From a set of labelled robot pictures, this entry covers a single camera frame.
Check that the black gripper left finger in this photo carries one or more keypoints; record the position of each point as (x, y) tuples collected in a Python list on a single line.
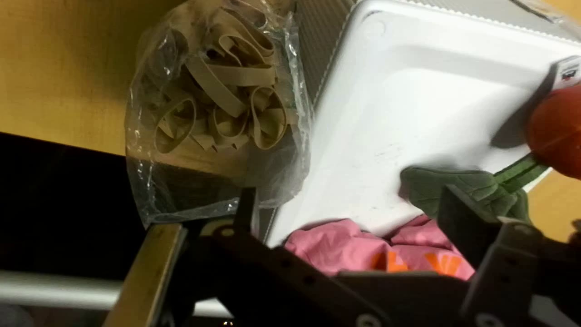
[(232, 256)]

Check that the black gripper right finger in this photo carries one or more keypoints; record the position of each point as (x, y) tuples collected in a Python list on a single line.
[(503, 251)]

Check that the clear bag of rubber bands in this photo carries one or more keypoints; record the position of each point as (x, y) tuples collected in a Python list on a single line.
[(216, 104)]

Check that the pink and orange cloth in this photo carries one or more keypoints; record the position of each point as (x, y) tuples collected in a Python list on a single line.
[(417, 246)]

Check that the red plush radish toy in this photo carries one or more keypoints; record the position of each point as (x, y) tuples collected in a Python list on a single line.
[(552, 135)]

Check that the white plastic box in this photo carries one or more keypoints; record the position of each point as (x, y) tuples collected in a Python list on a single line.
[(410, 82)]

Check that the metal window handrail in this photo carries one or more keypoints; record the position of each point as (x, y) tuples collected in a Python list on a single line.
[(139, 295)]

